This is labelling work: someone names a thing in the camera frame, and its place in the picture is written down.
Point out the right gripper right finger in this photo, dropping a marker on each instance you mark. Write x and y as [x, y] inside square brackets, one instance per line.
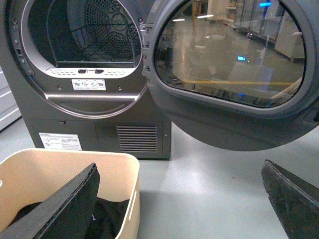
[294, 200]

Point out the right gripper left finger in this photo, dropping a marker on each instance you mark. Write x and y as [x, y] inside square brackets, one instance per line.
[65, 214]

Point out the beige plastic laundry hamper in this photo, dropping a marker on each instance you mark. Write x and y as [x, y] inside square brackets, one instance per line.
[32, 175]

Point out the black clothing in hamper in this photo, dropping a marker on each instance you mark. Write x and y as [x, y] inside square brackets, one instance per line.
[105, 222]

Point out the white dryer rating label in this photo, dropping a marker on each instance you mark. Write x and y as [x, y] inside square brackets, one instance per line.
[60, 141]

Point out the white appliance side panel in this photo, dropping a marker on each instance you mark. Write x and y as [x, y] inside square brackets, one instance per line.
[9, 111]

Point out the white dryer warning label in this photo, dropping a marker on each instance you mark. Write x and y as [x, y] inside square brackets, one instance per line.
[89, 84]

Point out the round dryer door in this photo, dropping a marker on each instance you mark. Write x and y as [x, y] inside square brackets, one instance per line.
[239, 75]

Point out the dark grey tumble dryer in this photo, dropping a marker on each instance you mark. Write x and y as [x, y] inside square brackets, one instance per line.
[44, 44]

